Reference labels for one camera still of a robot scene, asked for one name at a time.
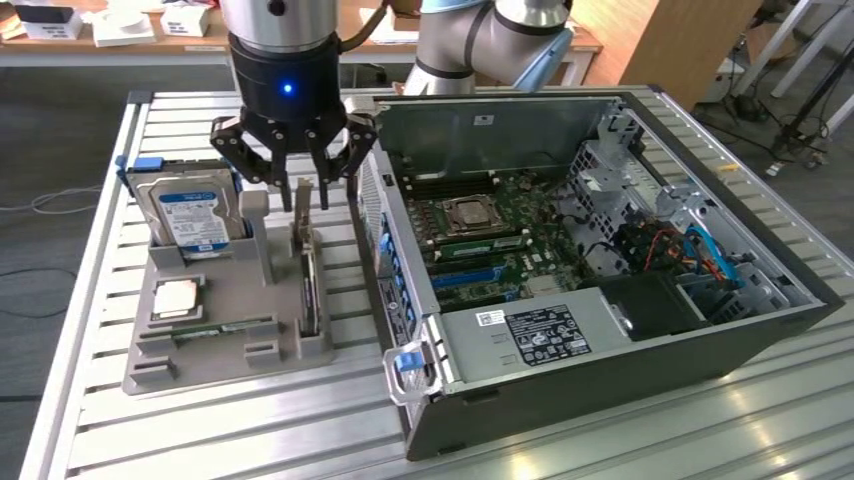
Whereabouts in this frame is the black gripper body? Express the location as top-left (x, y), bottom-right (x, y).
top-left (228, 35), bottom-right (351, 154)

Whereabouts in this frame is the green graphics card black cooler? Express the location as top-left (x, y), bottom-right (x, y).
top-left (291, 177), bottom-right (330, 344)

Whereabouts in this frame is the hard disk with blue caddy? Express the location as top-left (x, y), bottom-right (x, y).
top-left (116, 154), bottom-right (259, 261)

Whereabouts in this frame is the metal CPU socket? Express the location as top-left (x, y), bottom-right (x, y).
top-left (443, 194), bottom-right (510, 236)

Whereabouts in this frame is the white paper stack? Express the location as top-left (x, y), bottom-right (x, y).
top-left (366, 14), bottom-right (423, 47)

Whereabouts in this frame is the white labelled carton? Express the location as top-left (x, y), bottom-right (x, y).
top-left (159, 3), bottom-right (223, 39)

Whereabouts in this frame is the brown cardboard box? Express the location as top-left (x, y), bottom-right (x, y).
top-left (741, 22), bottom-right (801, 65)
top-left (390, 4), bottom-right (429, 32)

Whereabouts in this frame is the white round device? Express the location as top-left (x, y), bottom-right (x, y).
top-left (91, 0), bottom-right (160, 49)

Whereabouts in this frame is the grey plastic parts rack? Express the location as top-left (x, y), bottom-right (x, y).
top-left (123, 189), bottom-right (342, 396)

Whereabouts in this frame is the silver CPU chip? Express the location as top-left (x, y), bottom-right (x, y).
top-left (151, 279), bottom-right (206, 321)

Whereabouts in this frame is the black regulatory label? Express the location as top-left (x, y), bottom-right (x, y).
top-left (376, 278), bottom-right (410, 347)

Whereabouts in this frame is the green RAM stick white label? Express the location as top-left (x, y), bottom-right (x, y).
top-left (171, 322), bottom-right (276, 339)

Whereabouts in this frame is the green motherboard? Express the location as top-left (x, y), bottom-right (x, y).
top-left (398, 167), bottom-right (606, 314)

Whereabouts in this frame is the white box black lid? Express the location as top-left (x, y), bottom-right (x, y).
top-left (14, 3), bottom-right (86, 41)

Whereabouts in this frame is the grey power supply unit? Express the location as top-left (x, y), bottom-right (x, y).
top-left (437, 287), bottom-right (634, 384)

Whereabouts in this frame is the white box device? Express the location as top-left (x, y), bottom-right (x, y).
top-left (706, 57), bottom-right (742, 104)

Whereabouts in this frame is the black open PC case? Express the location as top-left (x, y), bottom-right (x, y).
top-left (343, 89), bottom-right (849, 462)

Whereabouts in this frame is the metal disk bay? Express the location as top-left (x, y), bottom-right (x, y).
top-left (677, 262), bottom-right (799, 326)

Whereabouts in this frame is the black tripod stand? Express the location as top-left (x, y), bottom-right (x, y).
top-left (766, 29), bottom-right (854, 176)

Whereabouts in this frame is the grey case handle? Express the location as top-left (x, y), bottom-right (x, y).
top-left (343, 96), bottom-right (392, 179)
top-left (380, 341), bottom-right (443, 405)

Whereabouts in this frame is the black camera cable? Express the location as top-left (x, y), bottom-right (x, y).
top-left (340, 0), bottom-right (392, 54)

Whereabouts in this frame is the white floor cable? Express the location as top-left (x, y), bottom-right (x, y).
top-left (0, 183), bottom-right (106, 215)

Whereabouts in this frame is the black floor cable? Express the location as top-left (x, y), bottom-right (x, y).
top-left (0, 268), bottom-right (76, 320)

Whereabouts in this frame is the orange red wire bundle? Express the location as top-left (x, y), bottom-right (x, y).
top-left (650, 227), bottom-right (726, 281)

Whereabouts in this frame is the blue flat wire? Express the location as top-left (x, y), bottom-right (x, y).
top-left (683, 223), bottom-right (747, 292)

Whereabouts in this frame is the white table frame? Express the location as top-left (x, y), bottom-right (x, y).
top-left (730, 0), bottom-right (854, 131)

